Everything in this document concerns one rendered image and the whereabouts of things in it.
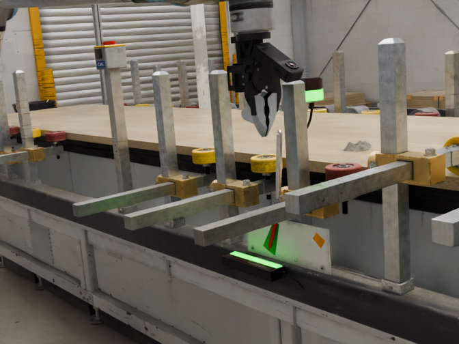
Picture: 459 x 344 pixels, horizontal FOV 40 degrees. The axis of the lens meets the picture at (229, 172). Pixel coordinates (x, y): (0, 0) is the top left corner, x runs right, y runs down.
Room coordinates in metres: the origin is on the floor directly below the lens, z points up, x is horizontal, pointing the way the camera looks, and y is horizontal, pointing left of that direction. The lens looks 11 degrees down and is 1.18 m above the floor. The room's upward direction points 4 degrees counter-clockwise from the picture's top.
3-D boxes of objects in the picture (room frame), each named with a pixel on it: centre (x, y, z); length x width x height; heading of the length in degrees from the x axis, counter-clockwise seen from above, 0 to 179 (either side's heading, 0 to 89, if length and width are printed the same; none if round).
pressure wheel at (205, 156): (1.75, 0.06, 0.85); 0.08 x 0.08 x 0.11
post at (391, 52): (1.13, -0.31, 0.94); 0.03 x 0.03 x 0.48; 39
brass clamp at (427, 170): (1.12, -0.32, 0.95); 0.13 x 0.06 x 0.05; 39
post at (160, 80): (1.72, 0.17, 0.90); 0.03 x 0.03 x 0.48; 39
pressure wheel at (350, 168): (1.36, -0.25, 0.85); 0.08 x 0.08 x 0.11
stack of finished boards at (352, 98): (9.98, -1.15, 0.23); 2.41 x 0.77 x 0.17; 126
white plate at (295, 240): (1.34, -0.11, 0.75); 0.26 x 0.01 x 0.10; 39
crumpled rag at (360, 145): (1.59, -0.34, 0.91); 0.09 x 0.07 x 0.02; 122
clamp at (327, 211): (1.31, -0.17, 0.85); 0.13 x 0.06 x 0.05; 39
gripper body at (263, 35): (1.31, -0.07, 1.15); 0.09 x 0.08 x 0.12; 39
